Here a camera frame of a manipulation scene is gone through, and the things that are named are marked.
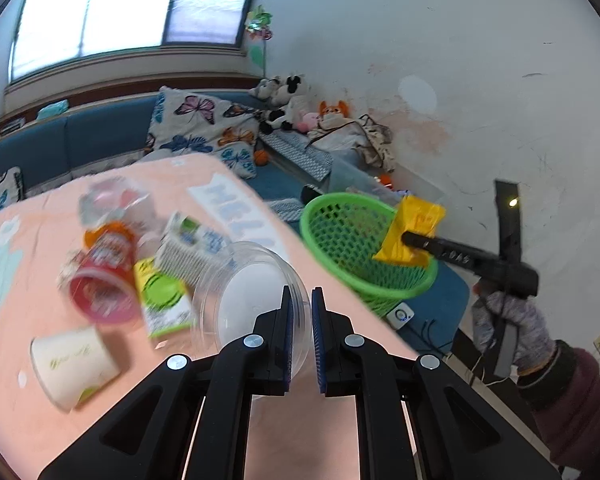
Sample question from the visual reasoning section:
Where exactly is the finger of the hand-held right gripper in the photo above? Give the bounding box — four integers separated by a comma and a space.
402, 231, 481, 272

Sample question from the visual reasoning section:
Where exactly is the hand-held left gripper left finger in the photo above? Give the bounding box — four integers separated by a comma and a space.
37, 285, 295, 480

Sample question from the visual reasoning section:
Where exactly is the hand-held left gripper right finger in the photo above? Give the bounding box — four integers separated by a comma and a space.
311, 287, 562, 480

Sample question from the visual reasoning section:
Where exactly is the yellow snack packet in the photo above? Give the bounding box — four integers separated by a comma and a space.
372, 195, 447, 267

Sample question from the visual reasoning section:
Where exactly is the clear plastic cup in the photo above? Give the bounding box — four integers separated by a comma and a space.
190, 241, 311, 356

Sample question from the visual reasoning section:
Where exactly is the green plastic basket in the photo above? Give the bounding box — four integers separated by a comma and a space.
300, 192, 439, 318

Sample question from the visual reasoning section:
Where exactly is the person's right forearm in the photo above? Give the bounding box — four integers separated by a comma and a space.
517, 340, 600, 473

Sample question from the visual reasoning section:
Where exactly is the person's right hand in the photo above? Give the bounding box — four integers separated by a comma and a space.
471, 290, 557, 376

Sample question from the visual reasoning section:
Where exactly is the white round device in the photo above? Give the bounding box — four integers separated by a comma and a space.
385, 302, 415, 331

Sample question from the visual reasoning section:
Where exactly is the clear plastic storage box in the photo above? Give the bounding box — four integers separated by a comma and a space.
325, 157, 446, 211

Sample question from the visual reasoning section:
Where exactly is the green yellow drink carton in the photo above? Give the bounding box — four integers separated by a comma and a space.
132, 257, 196, 338

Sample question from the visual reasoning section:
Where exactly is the white blue drink carton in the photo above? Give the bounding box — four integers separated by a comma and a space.
152, 212, 231, 288

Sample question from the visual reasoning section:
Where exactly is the beige floral cloth bag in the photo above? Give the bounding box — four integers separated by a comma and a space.
307, 115, 396, 171

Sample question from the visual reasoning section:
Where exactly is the blue white patterned mat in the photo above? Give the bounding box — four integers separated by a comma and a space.
260, 130, 333, 183

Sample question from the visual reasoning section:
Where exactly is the orange fox plush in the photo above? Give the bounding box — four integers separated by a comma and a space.
316, 100, 352, 128

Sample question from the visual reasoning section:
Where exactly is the red instant noodle cup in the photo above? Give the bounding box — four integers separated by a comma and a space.
67, 225, 141, 323

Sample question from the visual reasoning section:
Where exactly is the cow plush toy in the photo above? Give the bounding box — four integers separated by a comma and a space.
257, 97, 308, 133

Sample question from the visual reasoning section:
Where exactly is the white paper cup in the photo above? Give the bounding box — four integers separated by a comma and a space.
30, 327, 121, 411

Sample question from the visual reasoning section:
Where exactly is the black white mouse plush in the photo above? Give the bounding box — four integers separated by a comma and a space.
275, 74, 313, 111

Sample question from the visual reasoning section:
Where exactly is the large butterfly pillow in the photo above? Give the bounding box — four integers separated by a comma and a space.
145, 86, 261, 179

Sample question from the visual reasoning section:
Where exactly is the grey white plush toy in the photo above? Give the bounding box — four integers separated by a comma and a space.
250, 76, 283, 100

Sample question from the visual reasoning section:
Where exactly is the peach printed blanket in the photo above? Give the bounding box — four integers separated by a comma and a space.
0, 155, 421, 480

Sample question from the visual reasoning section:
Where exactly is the blue sofa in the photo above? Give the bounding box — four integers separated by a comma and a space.
0, 91, 471, 321

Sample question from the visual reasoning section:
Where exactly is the colourful pinwheel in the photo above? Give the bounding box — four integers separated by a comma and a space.
242, 6, 276, 78

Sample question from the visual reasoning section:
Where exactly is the small butterfly pillow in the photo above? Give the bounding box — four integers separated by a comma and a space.
0, 166, 26, 221

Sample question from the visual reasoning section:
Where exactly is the teal tissue packet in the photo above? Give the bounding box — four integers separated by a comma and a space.
36, 101, 71, 121

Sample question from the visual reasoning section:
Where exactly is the window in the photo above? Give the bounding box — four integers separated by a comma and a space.
7, 0, 263, 83

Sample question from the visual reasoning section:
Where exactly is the black cable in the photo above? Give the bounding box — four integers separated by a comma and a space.
415, 320, 456, 356

